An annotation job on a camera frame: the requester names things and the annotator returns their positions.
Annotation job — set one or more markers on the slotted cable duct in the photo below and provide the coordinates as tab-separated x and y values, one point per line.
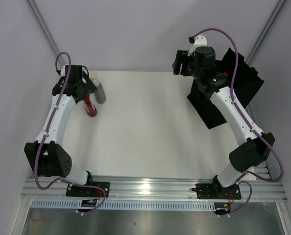
124	205

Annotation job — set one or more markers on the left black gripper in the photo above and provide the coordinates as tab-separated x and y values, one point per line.
89	88

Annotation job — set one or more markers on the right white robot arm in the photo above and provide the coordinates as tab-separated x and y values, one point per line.
213	99

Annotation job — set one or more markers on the black canvas bag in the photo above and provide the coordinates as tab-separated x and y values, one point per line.
246	84

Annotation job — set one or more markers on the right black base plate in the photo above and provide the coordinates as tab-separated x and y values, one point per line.
213	191

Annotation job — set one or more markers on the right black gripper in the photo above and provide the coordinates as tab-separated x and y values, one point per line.
177	64

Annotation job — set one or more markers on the small red bottle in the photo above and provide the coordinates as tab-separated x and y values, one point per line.
89	107

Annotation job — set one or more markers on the grey bottle beige pump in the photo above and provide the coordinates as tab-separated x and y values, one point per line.
99	93

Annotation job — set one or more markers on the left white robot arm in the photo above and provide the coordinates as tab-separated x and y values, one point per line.
46	154

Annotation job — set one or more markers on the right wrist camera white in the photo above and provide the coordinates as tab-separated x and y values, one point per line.
199	41

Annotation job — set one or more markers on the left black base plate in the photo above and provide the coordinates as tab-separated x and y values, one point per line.
75	191

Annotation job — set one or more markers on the aluminium mounting rail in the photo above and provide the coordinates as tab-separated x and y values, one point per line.
155	189

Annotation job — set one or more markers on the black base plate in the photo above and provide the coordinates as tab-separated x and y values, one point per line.
75	191
213	191

